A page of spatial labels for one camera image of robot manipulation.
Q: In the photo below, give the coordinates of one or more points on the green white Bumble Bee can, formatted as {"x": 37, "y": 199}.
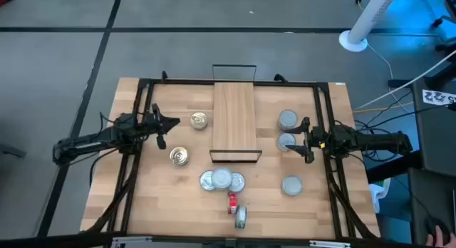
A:
{"x": 221, "y": 177}
{"x": 288, "y": 118}

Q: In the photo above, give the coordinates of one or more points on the blue pink salmon can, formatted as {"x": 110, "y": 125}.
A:
{"x": 179, "y": 156}

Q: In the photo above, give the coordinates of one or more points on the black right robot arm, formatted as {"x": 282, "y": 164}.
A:
{"x": 374, "y": 141}

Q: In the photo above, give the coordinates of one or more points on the person's hand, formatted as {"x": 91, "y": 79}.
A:
{"x": 440, "y": 239}

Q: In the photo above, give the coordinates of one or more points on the silver-lidded round tin can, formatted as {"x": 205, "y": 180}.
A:
{"x": 292, "y": 185}

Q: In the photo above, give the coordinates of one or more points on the silver metal bracket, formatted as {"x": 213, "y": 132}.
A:
{"x": 132, "y": 242}
{"x": 329, "y": 244}

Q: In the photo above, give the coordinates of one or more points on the white paper label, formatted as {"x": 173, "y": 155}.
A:
{"x": 436, "y": 97}

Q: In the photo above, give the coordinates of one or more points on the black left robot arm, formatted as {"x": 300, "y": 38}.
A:
{"x": 89, "y": 144}

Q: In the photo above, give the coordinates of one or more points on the green albacore tuna can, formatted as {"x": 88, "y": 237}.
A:
{"x": 204, "y": 181}
{"x": 241, "y": 216}

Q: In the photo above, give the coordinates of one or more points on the blue Wild Planet can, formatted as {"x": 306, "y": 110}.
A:
{"x": 281, "y": 128}
{"x": 199, "y": 120}

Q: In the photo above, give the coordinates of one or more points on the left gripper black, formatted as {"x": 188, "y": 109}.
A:
{"x": 153, "y": 124}

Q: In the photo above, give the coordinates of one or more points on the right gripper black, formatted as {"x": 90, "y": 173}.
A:
{"x": 320, "y": 139}

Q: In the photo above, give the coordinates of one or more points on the white tower fan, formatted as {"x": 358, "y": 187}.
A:
{"x": 373, "y": 11}

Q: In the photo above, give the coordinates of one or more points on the black cabinet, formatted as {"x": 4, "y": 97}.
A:
{"x": 434, "y": 134}

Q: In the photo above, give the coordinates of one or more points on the white bag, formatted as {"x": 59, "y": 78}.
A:
{"x": 378, "y": 192}

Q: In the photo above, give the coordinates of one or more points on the black metal table frame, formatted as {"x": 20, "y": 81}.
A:
{"x": 323, "y": 87}

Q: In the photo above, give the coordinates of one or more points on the wooden shelf with black frame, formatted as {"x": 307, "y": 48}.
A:
{"x": 233, "y": 116}

